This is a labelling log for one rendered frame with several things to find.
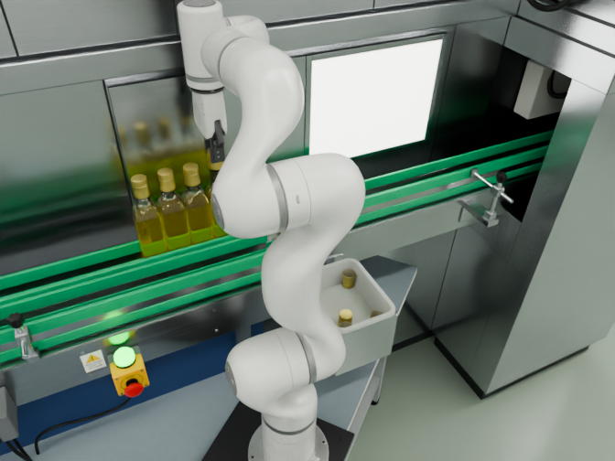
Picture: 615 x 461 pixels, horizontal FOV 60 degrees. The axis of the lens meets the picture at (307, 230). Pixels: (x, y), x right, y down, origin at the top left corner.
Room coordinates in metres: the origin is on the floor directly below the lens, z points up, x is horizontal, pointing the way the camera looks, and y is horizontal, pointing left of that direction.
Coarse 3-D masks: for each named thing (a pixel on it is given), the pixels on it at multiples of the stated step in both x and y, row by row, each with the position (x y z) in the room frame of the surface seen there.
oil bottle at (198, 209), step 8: (184, 192) 1.01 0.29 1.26; (200, 192) 1.01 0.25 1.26; (184, 200) 0.99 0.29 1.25; (192, 200) 0.99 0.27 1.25; (200, 200) 0.99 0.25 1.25; (208, 200) 1.00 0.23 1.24; (192, 208) 0.98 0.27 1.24; (200, 208) 0.99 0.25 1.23; (208, 208) 1.00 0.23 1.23; (192, 216) 0.98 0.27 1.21; (200, 216) 0.99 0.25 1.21; (208, 216) 1.00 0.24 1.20; (192, 224) 0.98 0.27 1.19; (200, 224) 0.99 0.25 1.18; (208, 224) 0.99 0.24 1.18; (192, 232) 0.98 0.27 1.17; (200, 232) 0.98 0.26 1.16; (208, 232) 0.99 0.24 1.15; (192, 240) 0.98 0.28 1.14; (200, 240) 0.98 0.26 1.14; (208, 240) 0.99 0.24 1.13
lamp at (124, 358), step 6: (120, 348) 0.74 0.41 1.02; (126, 348) 0.74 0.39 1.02; (114, 354) 0.73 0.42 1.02; (120, 354) 0.72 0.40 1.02; (126, 354) 0.72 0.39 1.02; (132, 354) 0.73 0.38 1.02; (114, 360) 0.71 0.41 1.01; (120, 360) 0.71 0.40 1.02; (126, 360) 0.71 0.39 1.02; (132, 360) 0.72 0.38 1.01; (120, 366) 0.71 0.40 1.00; (126, 366) 0.71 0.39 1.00
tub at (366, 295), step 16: (336, 272) 1.05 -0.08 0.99; (336, 288) 1.03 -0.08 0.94; (352, 288) 1.03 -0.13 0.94; (368, 288) 0.99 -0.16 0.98; (336, 304) 0.97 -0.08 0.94; (352, 304) 0.97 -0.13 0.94; (368, 304) 0.97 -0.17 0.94; (384, 304) 0.92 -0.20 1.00; (336, 320) 0.91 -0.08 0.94; (352, 320) 0.91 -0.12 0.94; (368, 320) 0.85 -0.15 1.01
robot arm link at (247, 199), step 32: (224, 64) 0.76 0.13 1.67; (256, 64) 0.69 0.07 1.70; (288, 64) 0.70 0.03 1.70; (256, 96) 0.66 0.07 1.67; (288, 96) 0.66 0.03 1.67; (256, 128) 0.63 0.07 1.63; (288, 128) 0.64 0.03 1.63; (256, 160) 0.60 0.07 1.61; (224, 192) 0.58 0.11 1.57; (256, 192) 0.58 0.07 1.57; (224, 224) 0.56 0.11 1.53; (256, 224) 0.56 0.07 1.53
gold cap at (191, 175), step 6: (186, 168) 1.00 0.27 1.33; (192, 168) 1.00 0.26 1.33; (198, 168) 1.01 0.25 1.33; (186, 174) 1.00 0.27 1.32; (192, 174) 1.00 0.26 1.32; (198, 174) 1.01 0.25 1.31; (186, 180) 1.00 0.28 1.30; (192, 180) 0.99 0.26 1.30; (198, 180) 1.00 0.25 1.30; (192, 186) 0.99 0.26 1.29
